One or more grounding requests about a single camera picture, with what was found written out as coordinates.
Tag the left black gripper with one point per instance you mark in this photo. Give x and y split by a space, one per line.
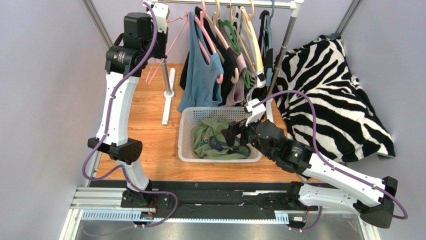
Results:
160 53

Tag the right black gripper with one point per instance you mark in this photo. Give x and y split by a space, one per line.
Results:
237 132

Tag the green tank top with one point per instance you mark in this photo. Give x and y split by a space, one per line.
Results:
208 142

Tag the thin pink wire hanger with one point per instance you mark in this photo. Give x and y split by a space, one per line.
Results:
151 73

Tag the thick pink plastic hanger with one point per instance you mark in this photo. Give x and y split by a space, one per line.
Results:
200 21

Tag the blue tank top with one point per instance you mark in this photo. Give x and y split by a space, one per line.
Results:
204 68

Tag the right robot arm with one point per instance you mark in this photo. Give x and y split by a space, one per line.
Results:
368 197

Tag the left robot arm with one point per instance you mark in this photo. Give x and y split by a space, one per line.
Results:
125 60

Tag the mauve tank top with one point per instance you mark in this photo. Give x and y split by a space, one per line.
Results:
236 95

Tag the beige wooden hanger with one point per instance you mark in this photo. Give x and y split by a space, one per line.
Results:
213 20

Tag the green hanger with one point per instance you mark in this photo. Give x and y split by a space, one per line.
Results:
231 35

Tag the black tank top on right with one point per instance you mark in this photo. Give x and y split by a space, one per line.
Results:
262 40

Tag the grey-blue hanger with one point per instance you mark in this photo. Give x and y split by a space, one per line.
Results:
269 45

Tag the white plastic laundry basket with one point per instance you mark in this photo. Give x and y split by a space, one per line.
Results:
191 117

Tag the zebra print blanket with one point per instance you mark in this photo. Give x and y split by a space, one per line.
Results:
326 106

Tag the metal clothes rack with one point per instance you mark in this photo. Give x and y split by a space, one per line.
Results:
169 76

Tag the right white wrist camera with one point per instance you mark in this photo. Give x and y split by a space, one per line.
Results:
255 110

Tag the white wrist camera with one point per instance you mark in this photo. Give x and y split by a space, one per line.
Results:
161 13
255 110

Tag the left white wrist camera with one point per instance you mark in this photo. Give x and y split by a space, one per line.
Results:
161 13

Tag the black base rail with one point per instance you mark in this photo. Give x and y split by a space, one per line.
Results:
216 200

